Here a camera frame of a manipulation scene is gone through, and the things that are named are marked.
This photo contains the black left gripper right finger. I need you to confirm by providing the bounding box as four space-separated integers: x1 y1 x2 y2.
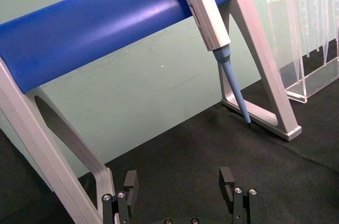
219 167 261 224

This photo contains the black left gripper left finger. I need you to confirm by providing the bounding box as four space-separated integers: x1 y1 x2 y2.
102 170 139 224

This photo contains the black table cloth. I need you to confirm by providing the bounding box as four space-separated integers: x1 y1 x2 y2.
0 41 339 224

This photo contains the clear acrylic pipette rack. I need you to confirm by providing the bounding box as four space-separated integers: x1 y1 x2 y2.
265 0 339 104

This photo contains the blue bar pipette stand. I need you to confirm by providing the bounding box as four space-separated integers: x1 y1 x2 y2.
0 0 302 224

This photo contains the white and blue pipette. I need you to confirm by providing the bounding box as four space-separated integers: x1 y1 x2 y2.
173 0 252 130

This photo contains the clear plastic transfer pipette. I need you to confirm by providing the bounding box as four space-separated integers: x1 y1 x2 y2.
314 0 322 52
319 0 331 65
300 0 311 57
328 0 339 42
280 0 302 85

